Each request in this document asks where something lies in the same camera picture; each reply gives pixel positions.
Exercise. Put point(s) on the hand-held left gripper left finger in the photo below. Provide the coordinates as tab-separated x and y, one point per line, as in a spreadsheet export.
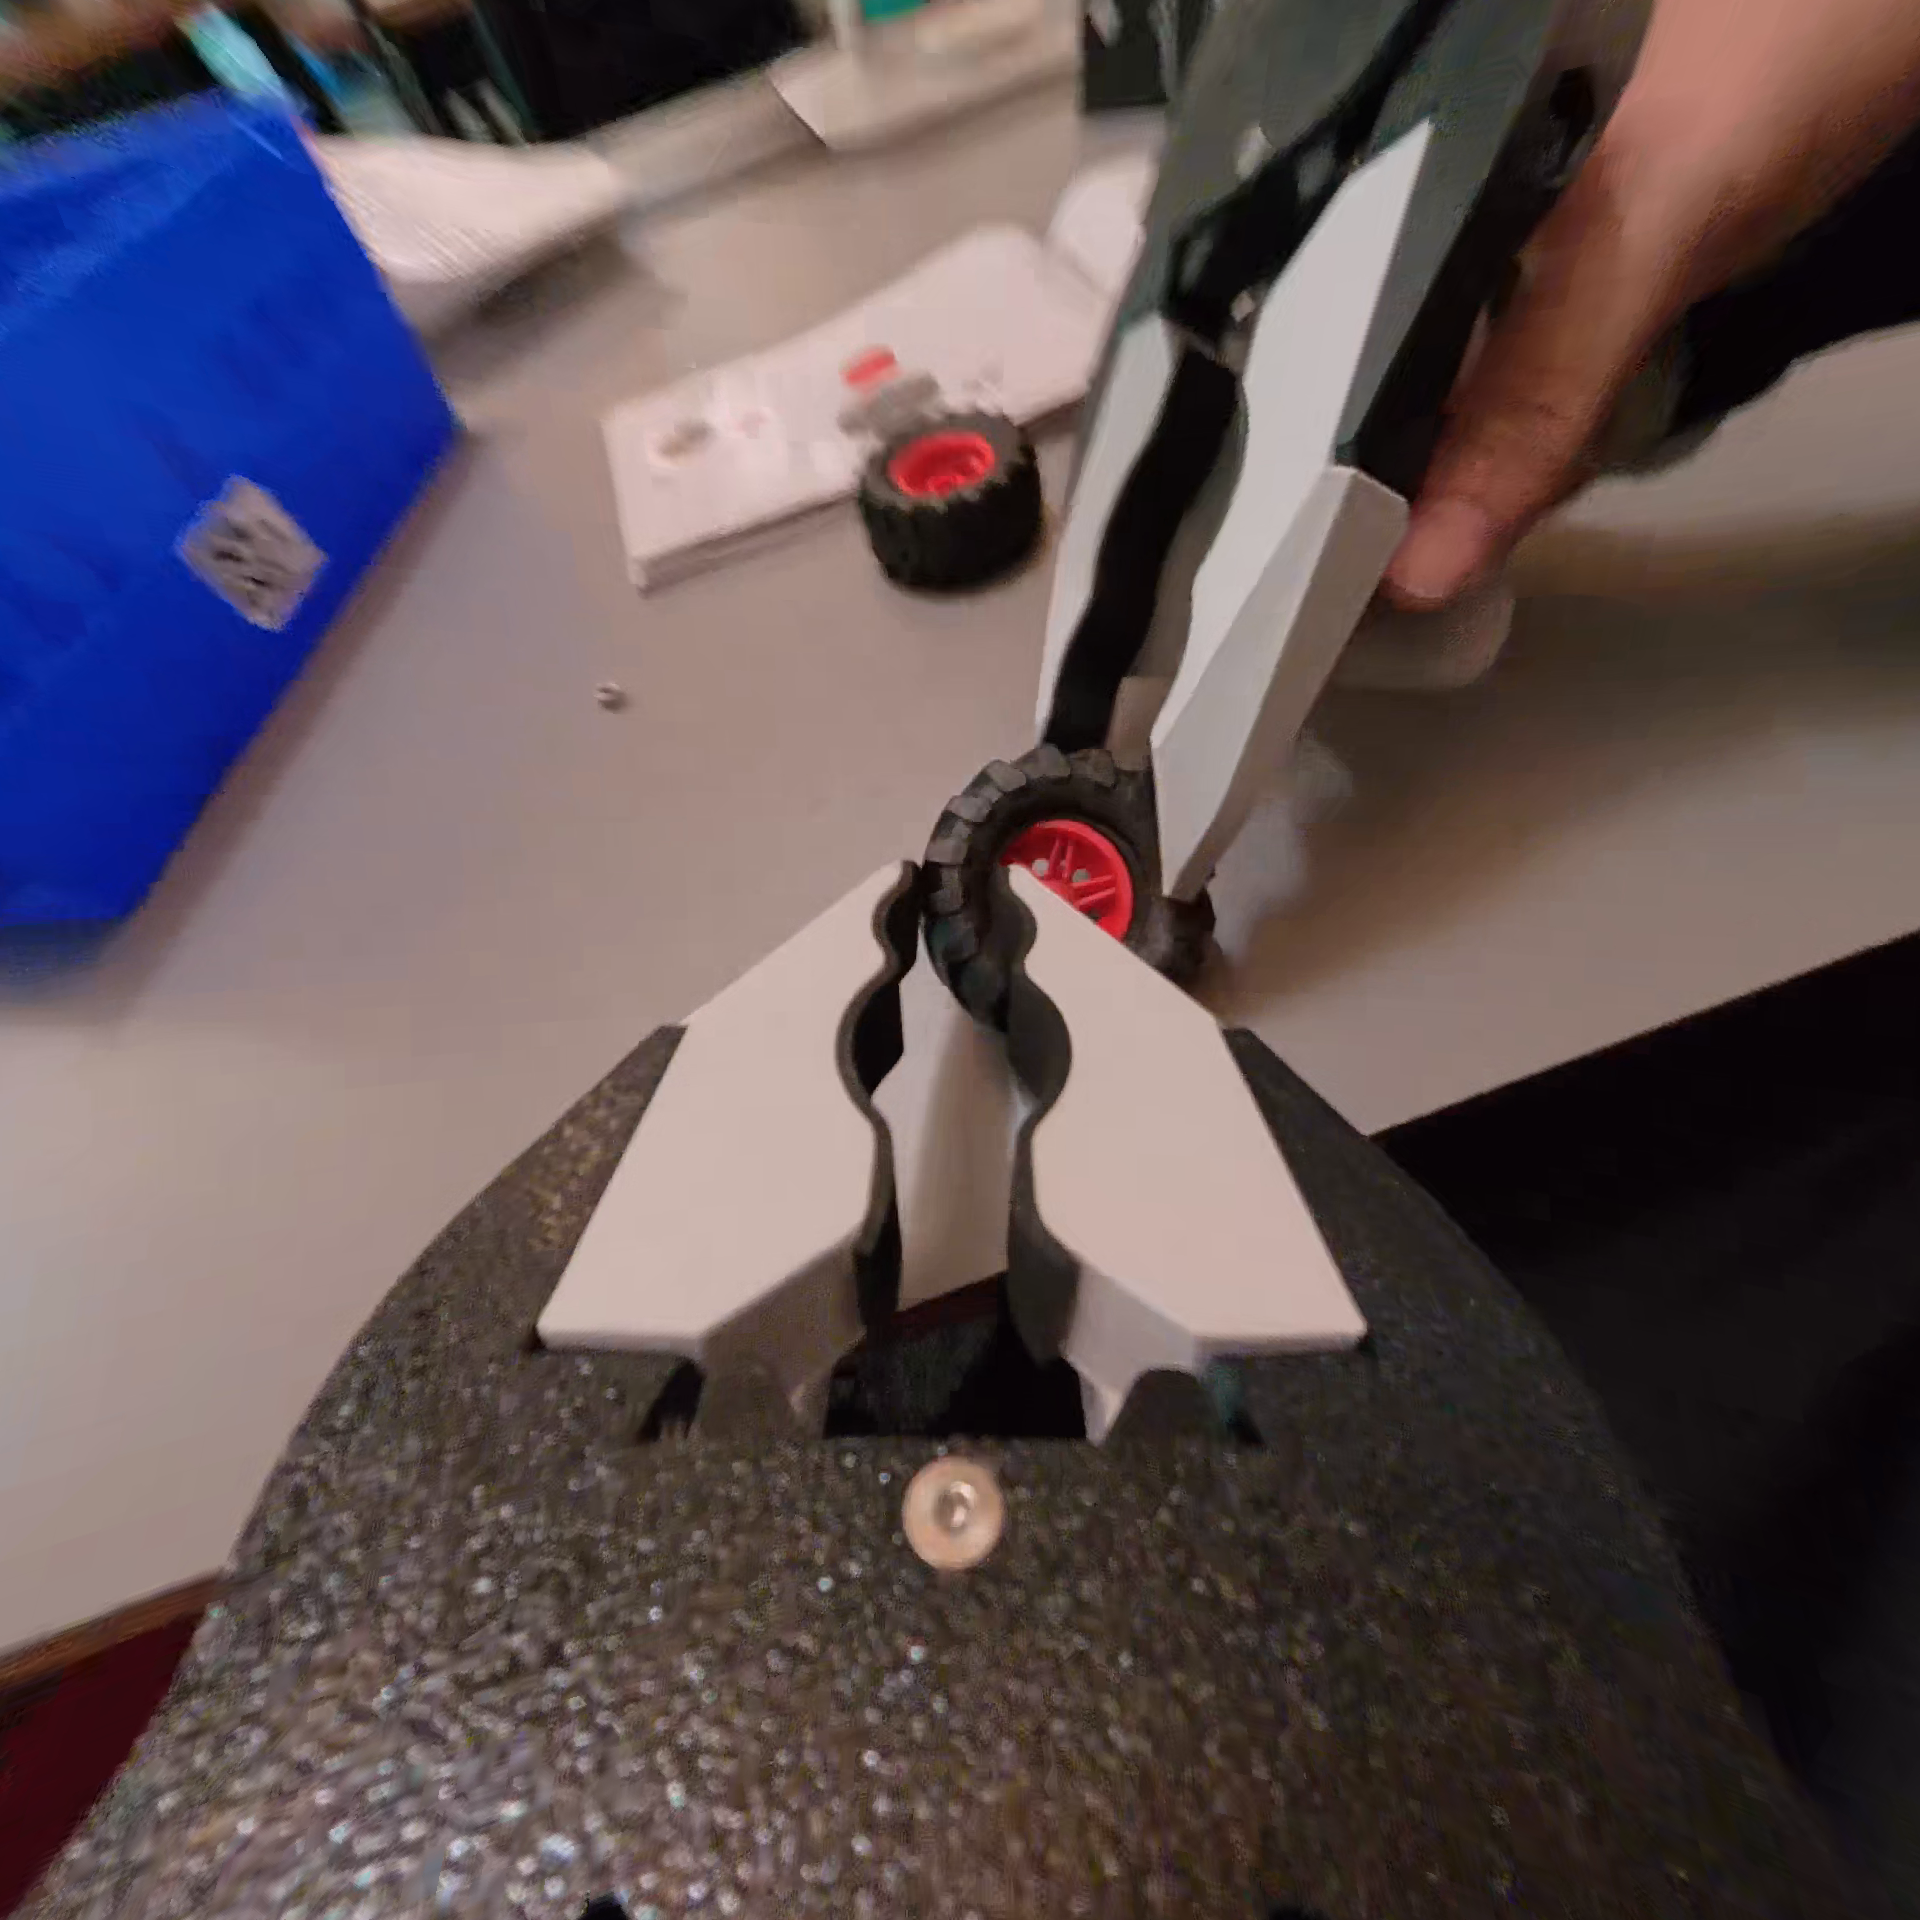
721	1185

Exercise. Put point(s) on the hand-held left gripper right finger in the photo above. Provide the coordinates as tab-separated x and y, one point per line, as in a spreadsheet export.
1200	1201

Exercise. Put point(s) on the person's black clothing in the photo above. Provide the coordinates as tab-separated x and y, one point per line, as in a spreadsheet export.
1723	1276

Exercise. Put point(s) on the white paper stack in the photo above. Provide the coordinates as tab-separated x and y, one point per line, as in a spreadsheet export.
465	225

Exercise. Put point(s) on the blue storage bin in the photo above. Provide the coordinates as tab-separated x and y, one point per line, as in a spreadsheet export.
150	451

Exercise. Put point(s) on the small red rim toy wheel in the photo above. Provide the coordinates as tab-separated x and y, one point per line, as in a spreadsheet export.
953	468
1079	878

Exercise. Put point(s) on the white instruction booklet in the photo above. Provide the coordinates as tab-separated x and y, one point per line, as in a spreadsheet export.
750	451

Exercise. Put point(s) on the grey desk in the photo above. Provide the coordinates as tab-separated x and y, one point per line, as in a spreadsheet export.
450	902

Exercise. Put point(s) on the small grey red toy part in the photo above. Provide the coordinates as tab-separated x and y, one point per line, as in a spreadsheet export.
891	399

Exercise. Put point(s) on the person's right hand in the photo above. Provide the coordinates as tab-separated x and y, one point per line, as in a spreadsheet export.
1589	299

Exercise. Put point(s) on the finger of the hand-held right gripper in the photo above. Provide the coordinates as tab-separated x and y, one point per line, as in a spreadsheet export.
1103	494
1289	494

